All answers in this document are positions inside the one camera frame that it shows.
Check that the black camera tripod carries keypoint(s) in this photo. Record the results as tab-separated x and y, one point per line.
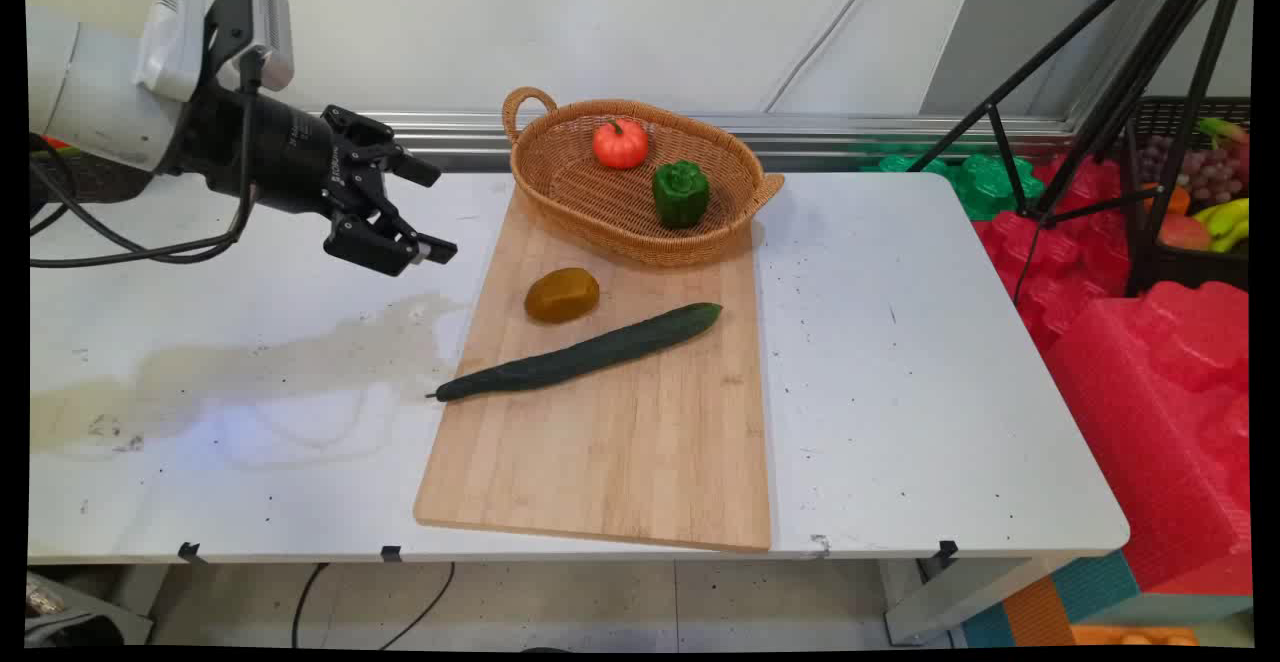
1120	102

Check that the metal window rail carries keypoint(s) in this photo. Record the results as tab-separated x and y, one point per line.
850	132

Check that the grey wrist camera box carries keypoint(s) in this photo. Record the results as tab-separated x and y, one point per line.
215	32

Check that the brown toy potato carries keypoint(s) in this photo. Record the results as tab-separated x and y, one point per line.
562	295

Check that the grey base under table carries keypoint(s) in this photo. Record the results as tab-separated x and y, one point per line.
80	617

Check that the green toy bell pepper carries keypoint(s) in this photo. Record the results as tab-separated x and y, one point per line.
681	194

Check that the large red foam packing block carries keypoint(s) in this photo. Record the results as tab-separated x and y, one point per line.
1160	422

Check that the yellow toy banana bunch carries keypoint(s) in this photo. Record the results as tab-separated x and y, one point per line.
1228	220

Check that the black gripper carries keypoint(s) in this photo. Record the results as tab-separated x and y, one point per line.
270	152

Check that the purple toy grapes bunch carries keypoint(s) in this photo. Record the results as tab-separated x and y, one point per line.
1210	174

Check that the white table leg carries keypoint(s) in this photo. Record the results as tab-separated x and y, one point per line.
950	607

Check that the red toy tomato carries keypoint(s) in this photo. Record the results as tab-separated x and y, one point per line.
620	143

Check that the dark green toy cucumber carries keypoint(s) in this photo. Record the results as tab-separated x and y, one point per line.
580	354

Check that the wooden cutting board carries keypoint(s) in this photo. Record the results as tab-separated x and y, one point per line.
620	442

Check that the red orange toy peach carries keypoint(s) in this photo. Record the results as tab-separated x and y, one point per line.
1184	233

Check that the black plastic fruit crate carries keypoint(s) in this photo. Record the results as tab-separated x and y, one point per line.
1180	267

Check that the green foam packing sheet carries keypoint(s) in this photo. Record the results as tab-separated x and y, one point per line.
985	184

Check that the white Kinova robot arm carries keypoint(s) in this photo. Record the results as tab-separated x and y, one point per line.
90	92

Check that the small red foam packing block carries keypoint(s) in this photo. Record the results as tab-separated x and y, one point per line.
1060	262

